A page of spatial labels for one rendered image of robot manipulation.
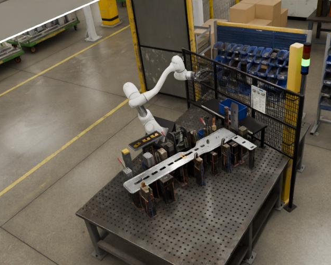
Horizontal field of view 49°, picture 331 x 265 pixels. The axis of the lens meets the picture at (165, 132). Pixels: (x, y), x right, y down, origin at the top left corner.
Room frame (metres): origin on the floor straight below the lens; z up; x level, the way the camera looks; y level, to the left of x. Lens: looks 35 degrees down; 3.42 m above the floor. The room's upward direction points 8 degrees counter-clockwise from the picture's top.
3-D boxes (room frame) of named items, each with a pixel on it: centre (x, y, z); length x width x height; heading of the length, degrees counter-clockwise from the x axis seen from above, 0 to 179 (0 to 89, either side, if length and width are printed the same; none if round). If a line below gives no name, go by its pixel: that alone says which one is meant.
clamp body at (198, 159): (2.91, -0.29, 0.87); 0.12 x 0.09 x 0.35; 31
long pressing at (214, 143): (3.01, -0.14, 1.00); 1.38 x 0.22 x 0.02; 121
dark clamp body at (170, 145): (3.18, -0.02, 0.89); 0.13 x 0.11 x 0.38; 31
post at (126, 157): (3.06, 0.44, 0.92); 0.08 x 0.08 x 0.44; 31
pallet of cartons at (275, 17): (7.80, -2.38, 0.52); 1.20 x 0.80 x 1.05; 138
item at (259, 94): (3.47, -1.08, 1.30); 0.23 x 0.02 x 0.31; 31
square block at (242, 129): (3.30, -0.85, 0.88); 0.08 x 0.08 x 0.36; 31
